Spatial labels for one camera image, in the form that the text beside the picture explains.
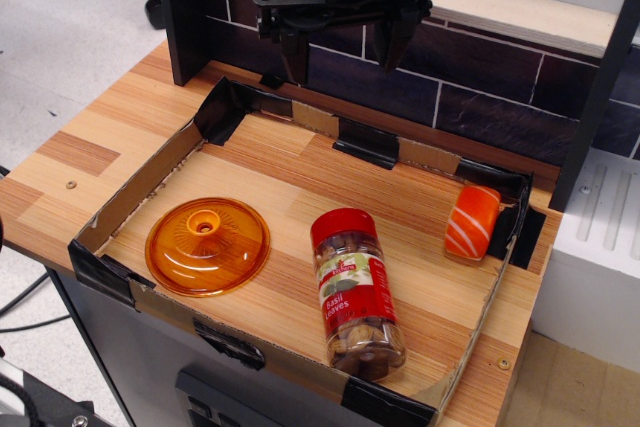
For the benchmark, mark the basil leaves bottle red cap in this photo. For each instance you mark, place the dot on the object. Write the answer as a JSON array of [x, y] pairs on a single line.
[[363, 338]]

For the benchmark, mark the black chair caster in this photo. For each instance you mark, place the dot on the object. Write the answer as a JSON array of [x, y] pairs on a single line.
[[155, 14]]

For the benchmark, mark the orange transparent pot lid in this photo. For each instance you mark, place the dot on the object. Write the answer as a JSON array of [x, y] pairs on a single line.
[[207, 247]]

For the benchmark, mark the salmon sushi toy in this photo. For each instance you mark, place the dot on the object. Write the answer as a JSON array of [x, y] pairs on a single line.
[[471, 222]]

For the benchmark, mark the dark brick backsplash shelf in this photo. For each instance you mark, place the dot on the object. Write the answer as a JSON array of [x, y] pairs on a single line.
[[502, 81]]

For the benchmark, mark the cardboard fence with black tape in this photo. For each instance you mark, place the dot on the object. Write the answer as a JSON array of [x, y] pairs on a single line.
[[161, 145]]

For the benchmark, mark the white ribbed side unit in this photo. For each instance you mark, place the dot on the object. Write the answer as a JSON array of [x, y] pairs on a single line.
[[589, 297]]

